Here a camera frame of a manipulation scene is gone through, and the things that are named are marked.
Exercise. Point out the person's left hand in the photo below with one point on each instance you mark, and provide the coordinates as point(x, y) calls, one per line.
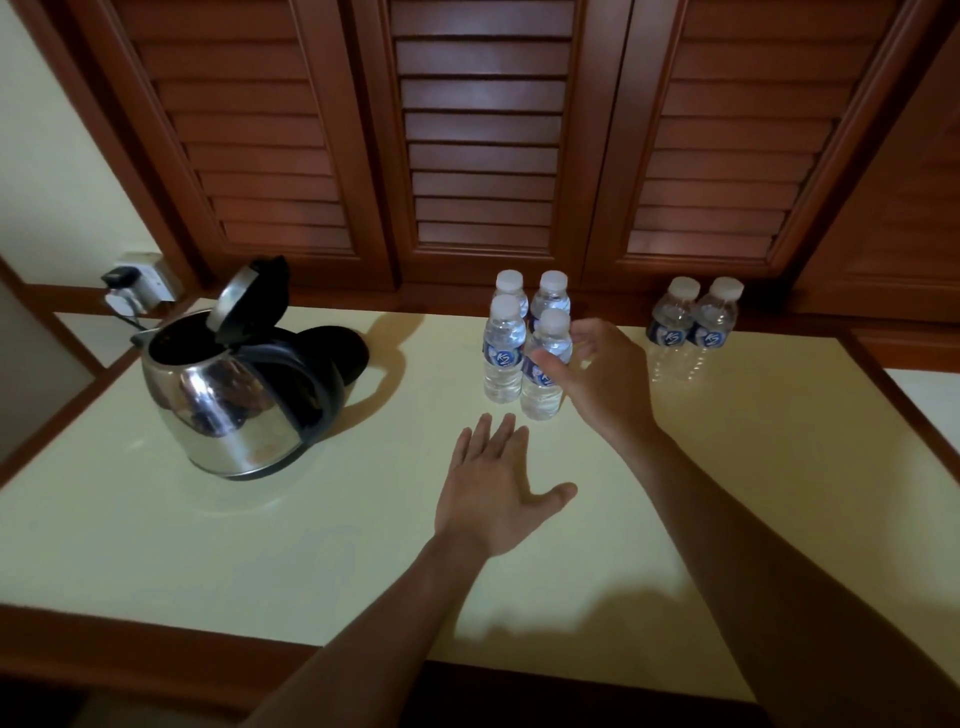
point(487, 502)

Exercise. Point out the wooden louvered shutter door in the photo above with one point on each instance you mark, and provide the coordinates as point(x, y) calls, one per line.
point(907, 225)
point(480, 135)
point(247, 135)
point(735, 135)

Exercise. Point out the white wall socket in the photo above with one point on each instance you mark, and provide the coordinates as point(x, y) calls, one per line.
point(154, 277)

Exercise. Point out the person's right hand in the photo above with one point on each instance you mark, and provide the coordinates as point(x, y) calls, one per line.
point(607, 382)

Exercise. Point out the person's right forearm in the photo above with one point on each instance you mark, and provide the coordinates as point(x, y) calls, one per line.
point(787, 600)

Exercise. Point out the stainless steel electric kettle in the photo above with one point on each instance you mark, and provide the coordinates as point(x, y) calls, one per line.
point(225, 435)

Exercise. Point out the wooden cabinet cream top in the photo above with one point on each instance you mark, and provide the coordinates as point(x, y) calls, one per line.
point(112, 652)

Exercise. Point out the black plug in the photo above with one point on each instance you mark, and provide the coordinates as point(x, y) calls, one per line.
point(120, 276)

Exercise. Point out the clear plastic water bottle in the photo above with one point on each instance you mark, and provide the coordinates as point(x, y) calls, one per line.
point(553, 283)
point(510, 281)
point(504, 352)
point(712, 330)
point(541, 397)
point(670, 330)

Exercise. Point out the white plug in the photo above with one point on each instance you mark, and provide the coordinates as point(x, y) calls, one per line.
point(124, 302)

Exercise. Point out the person's left forearm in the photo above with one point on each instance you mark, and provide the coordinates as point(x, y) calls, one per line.
point(360, 652)

